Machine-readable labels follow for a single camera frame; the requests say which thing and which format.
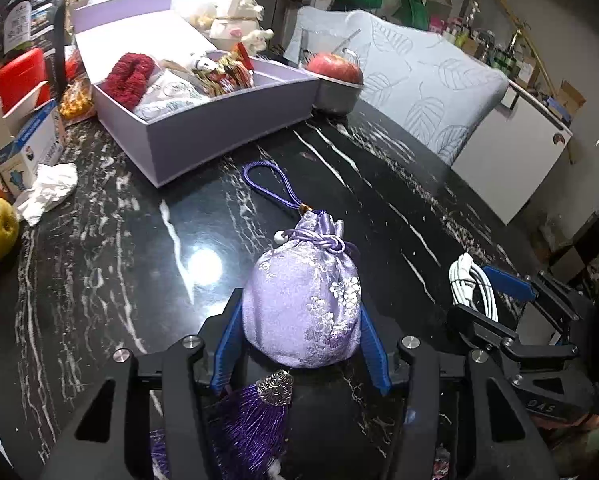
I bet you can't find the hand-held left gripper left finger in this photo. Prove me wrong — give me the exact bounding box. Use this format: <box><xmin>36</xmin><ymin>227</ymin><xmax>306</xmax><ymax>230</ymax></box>
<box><xmin>39</xmin><ymin>287</ymin><xmax>245</xmax><ymax>480</ymax></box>

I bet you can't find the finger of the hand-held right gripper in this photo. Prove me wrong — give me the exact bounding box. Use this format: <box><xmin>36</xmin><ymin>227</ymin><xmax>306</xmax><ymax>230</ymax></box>
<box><xmin>447</xmin><ymin>305</ymin><xmax>580</xmax><ymax>364</ymax></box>
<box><xmin>482</xmin><ymin>265</ymin><xmax>580</xmax><ymax>322</ymax></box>

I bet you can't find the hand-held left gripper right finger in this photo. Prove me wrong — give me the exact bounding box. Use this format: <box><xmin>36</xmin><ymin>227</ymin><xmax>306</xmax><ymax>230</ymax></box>
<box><xmin>359</xmin><ymin>305</ymin><xmax>555</xmax><ymax>480</ymax></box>

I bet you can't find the white cable coil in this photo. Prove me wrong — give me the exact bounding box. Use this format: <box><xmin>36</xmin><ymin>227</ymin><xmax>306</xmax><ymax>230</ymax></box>
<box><xmin>449</xmin><ymin>254</ymin><xmax>498</xmax><ymax>319</ymax></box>

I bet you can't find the purple tasselled sachet pouch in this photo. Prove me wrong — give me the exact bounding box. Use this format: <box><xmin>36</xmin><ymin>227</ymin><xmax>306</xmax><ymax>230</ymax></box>
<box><xmin>149</xmin><ymin>161</ymin><xmax>364</xmax><ymax>480</ymax></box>

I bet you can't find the purple gift box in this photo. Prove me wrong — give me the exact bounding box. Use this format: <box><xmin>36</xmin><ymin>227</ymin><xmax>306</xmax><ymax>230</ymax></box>
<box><xmin>72</xmin><ymin>0</ymin><xmax>323</xmax><ymax>189</ymax></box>

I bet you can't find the white line-drawing packet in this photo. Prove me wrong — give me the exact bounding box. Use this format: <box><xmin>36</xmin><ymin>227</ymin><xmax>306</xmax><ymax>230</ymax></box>
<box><xmin>133</xmin><ymin>71</ymin><xmax>210</xmax><ymax>122</ymax></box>

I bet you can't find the gold brown snack packet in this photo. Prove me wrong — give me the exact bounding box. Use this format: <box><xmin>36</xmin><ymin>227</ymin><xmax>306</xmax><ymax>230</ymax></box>
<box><xmin>199</xmin><ymin>62</ymin><xmax>253</xmax><ymax>97</ymax></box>

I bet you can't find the red fluffy scrunchie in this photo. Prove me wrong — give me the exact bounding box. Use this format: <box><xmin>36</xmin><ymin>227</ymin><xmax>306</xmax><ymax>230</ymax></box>
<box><xmin>102</xmin><ymin>52</ymin><xmax>156</xmax><ymax>109</ymax></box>

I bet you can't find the white blue snack packet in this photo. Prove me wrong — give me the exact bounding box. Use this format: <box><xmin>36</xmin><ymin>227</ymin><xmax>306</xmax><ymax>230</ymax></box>
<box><xmin>188</xmin><ymin>51</ymin><xmax>217</xmax><ymax>73</ymax></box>

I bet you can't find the orange red candy wrapper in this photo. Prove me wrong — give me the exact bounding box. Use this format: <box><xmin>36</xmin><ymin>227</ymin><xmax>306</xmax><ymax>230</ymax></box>
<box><xmin>229</xmin><ymin>42</ymin><xmax>256</xmax><ymax>72</ymax></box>

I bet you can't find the white cabinet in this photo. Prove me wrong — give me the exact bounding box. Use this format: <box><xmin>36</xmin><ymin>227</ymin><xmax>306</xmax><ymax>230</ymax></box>
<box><xmin>452</xmin><ymin>80</ymin><xmax>575</xmax><ymax>226</ymax></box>

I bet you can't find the cardboard box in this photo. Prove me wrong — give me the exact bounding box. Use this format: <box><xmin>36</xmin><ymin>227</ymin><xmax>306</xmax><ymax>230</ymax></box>
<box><xmin>554</xmin><ymin>80</ymin><xmax>587</xmax><ymax>121</ymax></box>

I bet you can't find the row of bottles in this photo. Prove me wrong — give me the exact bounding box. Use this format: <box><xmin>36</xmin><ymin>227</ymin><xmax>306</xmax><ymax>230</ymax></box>
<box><xmin>429</xmin><ymin>15</ymin><xmax>540</xmax><ymax>86</ymax></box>

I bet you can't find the crumpled white tissue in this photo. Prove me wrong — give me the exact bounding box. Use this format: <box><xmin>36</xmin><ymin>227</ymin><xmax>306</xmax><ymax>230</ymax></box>
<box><xmin>14</xmin><ymin>162</ymin><xmax>79</xmax><ymax>227</ymax></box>

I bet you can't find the metal bowl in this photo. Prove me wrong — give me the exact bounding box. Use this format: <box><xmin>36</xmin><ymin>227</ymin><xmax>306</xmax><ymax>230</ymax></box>
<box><xmin>312</xmin><ymin>72</ymin><xmax>364</xmax><ymax>116</ymax></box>

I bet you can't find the bamboo pole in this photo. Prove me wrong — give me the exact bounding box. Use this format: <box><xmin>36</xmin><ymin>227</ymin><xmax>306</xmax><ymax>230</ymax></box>
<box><xmin>472</xmin><ymin>0</ymin><xmax>575</xmax><ymax>161</ymax></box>

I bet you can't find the red apple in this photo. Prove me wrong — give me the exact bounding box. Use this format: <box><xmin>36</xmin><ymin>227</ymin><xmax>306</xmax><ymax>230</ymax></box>
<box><xmin>307</xmin><ymin>52</ymin><xmax>364</xmax><ymax>86</ymax></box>

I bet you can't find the blue white carton box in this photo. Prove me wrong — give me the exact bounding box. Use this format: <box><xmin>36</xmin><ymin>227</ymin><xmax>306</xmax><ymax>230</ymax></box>
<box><xmin>0</xmin><ymin>80</ymin><xmax>68</xmax><ymax>199</ymax></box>

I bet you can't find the black stirring stick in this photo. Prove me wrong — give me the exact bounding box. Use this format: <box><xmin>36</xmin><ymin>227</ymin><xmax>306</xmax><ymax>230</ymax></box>
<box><xmin>337</xmin><ymin>29</ymin><xmax>363</xmax><ymax>54</ymax></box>

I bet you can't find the yellow waffle snack bag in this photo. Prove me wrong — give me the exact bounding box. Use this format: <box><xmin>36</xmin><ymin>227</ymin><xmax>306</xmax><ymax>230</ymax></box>
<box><xmin>59</xmin><ymin>77</ymin><xmax>96</xmax><ymax>121</ymax></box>

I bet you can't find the glass mug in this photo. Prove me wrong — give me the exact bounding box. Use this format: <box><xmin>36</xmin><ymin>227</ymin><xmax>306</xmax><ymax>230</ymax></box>
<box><xmin>304</xmin><ymin>27</ymin><xmax>363</xmax><ymax>61</ymax></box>

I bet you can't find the white plush toy charm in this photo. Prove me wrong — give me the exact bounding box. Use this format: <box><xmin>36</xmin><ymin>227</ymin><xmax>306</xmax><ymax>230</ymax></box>
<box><xmin>242</xmin><ymin>27</ymin><xmax>275</xmax><ymax>54</ymax></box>

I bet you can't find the red plastic container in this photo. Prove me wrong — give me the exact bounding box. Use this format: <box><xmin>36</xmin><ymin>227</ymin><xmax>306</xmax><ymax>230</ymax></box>
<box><xmin>0</xmin><ymin>47</ymin><xmax>50</xmax><ymax>113</ymax></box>

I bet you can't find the clear plastic bag of snacks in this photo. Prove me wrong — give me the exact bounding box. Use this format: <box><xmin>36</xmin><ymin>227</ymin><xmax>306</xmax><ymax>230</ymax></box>
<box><xmin>174</xmin><ymin>0</ymin><xmax>240</xmax><ymax>28</ymax></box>

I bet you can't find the black standing pouch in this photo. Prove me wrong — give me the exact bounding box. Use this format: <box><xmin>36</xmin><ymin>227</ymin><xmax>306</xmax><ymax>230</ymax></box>
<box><xmin>0</xmin><ymin>0</ymin><xmax>68</xmax><ymax>63</ymax></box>

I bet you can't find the white bottle with handle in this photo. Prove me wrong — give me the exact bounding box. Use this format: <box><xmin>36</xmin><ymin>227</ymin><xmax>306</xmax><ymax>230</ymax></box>
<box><xmin>209</xmin><ymin>0</ymin><xmax>265</xmax><ymax>51</ymax></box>

